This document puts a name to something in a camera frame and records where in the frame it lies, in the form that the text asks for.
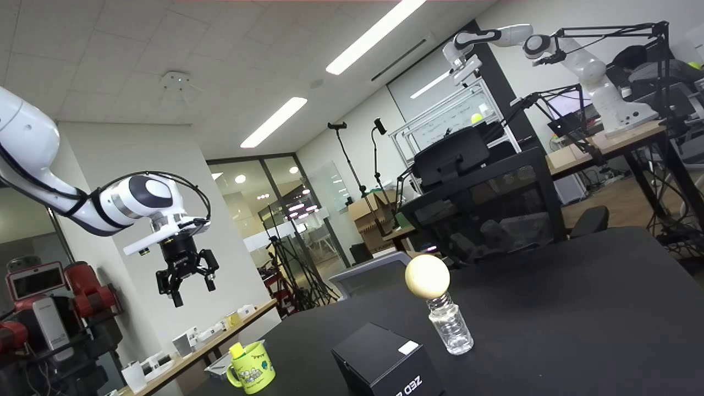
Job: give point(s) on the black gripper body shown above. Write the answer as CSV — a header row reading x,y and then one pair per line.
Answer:
x,y
179,251

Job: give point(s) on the black rectangular box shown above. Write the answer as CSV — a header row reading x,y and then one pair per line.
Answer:
x,y
382,363

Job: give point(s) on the clear plastic bottle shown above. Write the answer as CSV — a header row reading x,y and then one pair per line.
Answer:
x,y
452,326

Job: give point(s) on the grey white-framed chair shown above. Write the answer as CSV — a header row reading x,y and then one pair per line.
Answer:
x,y
365,276

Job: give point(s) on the wooden robot workbench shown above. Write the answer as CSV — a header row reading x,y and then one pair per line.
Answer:
x,y
616,144

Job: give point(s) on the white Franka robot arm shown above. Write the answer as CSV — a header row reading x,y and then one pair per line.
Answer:
x,y
30,147

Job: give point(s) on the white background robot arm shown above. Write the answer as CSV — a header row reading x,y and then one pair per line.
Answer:
x,y
585,67

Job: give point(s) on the round ceiling smoke detector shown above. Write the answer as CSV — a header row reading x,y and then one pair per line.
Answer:
x,y
176,81

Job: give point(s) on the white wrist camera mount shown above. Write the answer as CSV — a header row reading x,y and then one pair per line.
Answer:
x,y
165,230

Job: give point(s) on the red humanoid robot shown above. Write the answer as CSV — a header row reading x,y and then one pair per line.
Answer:
x,y
80,290

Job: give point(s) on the pale yellow ball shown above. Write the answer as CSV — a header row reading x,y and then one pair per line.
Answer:
x,y
428,276

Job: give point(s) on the long light wooden desk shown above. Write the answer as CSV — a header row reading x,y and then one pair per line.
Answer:
x,y
190,355

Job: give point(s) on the black tripod stand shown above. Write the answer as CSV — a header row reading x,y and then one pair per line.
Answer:
x,y
345,157
384,161

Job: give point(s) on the long ceiling light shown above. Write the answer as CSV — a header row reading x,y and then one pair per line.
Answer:
x,y
374,37
274,121

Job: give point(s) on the yellow green glue stick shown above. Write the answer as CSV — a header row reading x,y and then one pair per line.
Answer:
x,y
237,350

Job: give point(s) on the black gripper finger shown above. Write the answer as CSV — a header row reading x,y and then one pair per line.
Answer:
x,y
172,287
210,267

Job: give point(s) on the yellow patterned cup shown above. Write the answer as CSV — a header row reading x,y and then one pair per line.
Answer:
x,y
256,370

